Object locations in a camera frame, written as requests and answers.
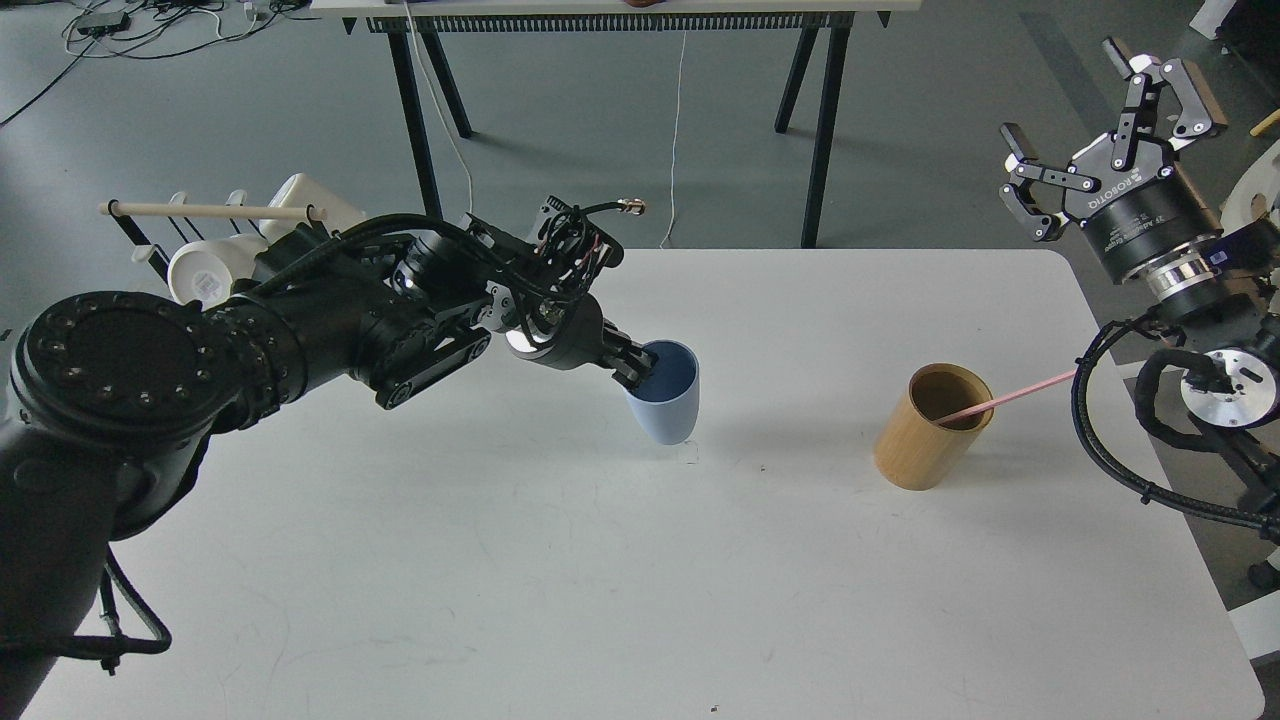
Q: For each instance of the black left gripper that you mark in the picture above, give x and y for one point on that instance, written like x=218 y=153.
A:
x=583 y=338

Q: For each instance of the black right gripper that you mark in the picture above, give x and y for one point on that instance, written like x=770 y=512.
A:
x=1140 y=205

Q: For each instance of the blue plastic cup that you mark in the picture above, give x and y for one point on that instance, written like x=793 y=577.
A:
x=666 y=405

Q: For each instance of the pink chopstick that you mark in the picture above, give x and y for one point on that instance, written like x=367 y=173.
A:
x=985 y=406

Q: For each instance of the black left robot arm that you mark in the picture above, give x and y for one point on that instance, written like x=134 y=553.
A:
x=113 y=397

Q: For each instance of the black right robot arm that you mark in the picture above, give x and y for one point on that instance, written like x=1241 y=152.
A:
x=1212 y=378

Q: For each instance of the bamboo wooden cup holder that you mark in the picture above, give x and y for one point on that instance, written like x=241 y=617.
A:
x=920 y=444

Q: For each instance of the white chair at right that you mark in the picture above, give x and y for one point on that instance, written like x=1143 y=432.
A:
x=1255 y=195

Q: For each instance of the wooden rack dowel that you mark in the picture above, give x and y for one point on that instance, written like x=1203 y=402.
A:
x=120 y=209

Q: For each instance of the white mug rear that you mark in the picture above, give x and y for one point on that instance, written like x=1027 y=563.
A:
x=301 y=192

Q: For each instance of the white mug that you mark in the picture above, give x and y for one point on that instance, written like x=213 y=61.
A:
x=301 y=192
x=205 y=271

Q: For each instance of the white mug front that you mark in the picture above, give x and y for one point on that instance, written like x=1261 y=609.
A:
x=205 y=271

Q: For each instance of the black wire mug rack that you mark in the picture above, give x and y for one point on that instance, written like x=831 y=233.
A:
x=154 y=255

